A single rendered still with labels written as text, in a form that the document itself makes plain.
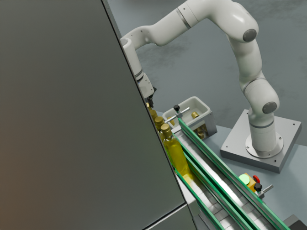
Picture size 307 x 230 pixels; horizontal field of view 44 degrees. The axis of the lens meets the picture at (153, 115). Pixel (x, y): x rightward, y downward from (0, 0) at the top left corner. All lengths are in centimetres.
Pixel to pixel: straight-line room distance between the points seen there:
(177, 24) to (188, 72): 265
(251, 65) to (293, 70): 219
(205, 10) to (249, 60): 31
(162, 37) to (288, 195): 97
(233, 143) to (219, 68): 200
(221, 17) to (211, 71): 255
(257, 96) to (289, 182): 49
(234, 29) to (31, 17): 97
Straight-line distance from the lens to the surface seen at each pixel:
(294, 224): 153
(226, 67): 397
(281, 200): 190
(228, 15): 143
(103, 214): 84
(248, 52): 158
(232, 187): 159
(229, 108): 348
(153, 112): 157
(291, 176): 197
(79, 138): 69
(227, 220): 151
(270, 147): 198
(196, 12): 141
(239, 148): 203
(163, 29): 141
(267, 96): 168
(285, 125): 212
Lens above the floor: 232
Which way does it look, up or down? 39 degrees down
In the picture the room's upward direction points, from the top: 22 degrees counter-clockwise
